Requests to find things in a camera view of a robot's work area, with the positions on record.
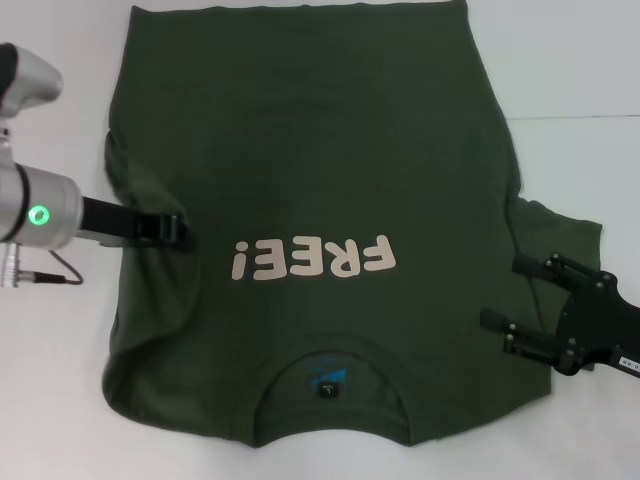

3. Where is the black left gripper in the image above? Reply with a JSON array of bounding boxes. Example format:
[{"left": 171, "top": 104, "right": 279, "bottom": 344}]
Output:
[{"left": 81, "top": 195, "right": 195, "bottom": 252}]

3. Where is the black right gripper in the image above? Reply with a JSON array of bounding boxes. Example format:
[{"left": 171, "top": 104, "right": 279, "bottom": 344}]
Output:
[{"left": 478, "top": 252, "right": 640, "bottom": 380}]

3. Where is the dark red cable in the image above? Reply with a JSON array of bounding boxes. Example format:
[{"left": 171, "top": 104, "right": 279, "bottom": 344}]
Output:
[{"left": 19, "top": 248, "right": 85, "bottom": 288}]

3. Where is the dark green FREE t-shirt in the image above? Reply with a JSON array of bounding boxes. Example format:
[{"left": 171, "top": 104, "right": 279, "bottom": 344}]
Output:
[{"left": 101, "top": 1, "right": 605, "bottom": 449}]

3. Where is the silver cable connector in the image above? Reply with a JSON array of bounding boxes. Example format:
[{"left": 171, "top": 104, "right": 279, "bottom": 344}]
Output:
[{"left": 0, "top": 242, "right": 24, "bottom": 289}]

